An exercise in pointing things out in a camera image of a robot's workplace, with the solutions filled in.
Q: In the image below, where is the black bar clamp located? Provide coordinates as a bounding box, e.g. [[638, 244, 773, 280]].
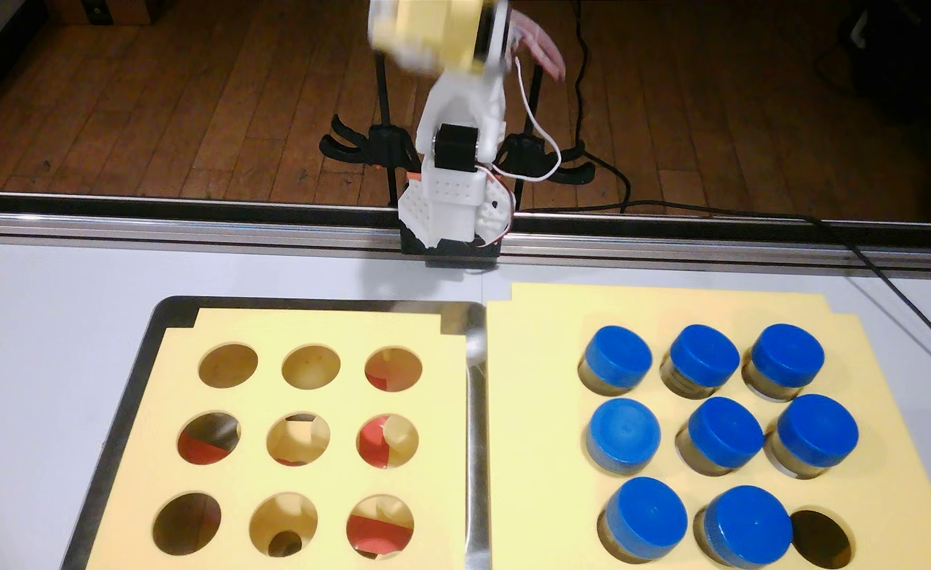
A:
[[319, 47, 427, 205], [501, 63, 597, 207]]

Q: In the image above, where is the long black cable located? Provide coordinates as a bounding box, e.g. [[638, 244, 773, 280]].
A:
[[513, 198, 931, 375]]

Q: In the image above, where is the aluminium table edge rail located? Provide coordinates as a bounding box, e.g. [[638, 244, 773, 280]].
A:
[[0, 190, 931, 274]]

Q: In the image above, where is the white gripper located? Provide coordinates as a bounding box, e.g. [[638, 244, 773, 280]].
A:
[[369, 0, 514, 76]]

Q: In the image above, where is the blue capped test tube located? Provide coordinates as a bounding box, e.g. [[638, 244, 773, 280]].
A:
[[586, 397, 663, 476], [695, 484, 795, 568], [578, 325, 654, 397], [661, 323, 742, 399], [743, 323, 827, 402], [675, 396, 765, 477], [598, 477, 690, 565], [764, 393, 860, 480]]

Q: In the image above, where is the black hanging cable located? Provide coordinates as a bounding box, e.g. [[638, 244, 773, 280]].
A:
[[572, 0, 633, 211]]

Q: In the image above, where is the dark bulky object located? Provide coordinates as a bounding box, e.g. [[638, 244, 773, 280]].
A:
[[818, 0, 931, 124]]

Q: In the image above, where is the large yellow foam rack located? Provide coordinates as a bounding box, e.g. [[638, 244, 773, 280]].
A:
[[487, 281, 931, 570]]

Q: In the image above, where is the yellow foam rack in tray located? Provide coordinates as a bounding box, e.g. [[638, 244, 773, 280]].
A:
[[85, 306, 469, 570]]

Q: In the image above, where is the black metal tray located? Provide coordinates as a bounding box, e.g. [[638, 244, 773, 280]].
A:
[[60, 294, 492, 570]]

